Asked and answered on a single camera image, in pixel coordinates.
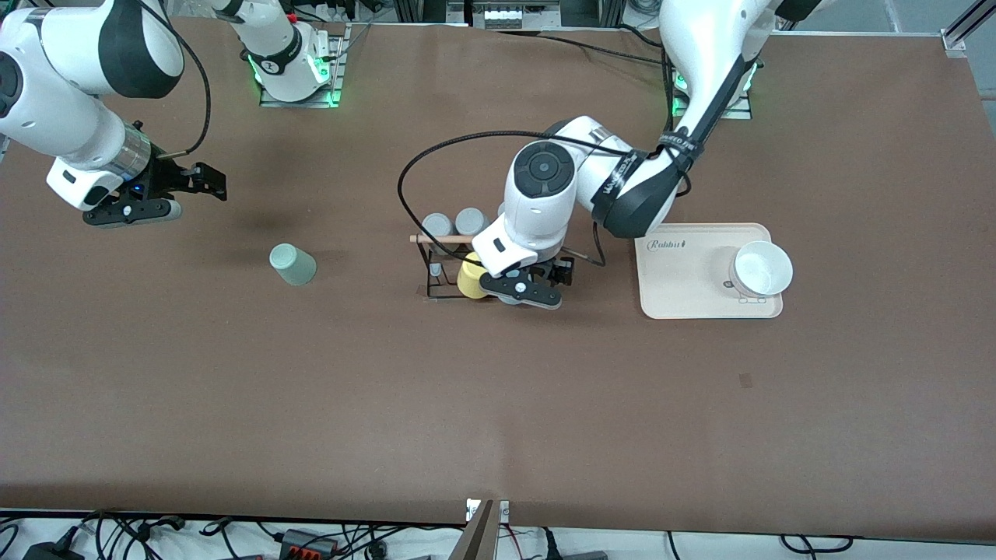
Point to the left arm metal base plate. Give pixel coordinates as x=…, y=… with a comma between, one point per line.
x=739, y=109

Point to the yellow cup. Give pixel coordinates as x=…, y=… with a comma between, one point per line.
x=469, y=280

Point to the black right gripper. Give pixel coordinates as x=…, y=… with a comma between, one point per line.
x=167, y=176

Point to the black power adapter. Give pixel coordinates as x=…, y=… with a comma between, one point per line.
x=50, y=551

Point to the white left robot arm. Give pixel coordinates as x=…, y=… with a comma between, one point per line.
x=700, y=47

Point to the aluminium frame profile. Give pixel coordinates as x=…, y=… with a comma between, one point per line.
x=965, y=27

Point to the black connector block red clips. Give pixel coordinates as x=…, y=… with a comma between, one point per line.
x=307, y=543

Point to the grey device white buttons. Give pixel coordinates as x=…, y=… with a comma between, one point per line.
x=502, y=17

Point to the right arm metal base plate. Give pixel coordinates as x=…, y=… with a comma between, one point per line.
x=334, y=70

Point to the grey post with white brackets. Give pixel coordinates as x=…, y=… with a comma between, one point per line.
x=478, y=537

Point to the pale green cup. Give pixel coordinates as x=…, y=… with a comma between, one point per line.
x=292, y=264

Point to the beige rectangular tray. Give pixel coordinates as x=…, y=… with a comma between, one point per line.
x=685, y=288

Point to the white bowl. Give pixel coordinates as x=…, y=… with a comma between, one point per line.
x=762, y=268

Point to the light blue cup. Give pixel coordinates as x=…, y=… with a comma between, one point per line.
x=515, y=303

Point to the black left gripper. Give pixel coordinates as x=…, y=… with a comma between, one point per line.
x=554, y=271

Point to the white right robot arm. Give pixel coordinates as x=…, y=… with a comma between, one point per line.
x=54, y=109

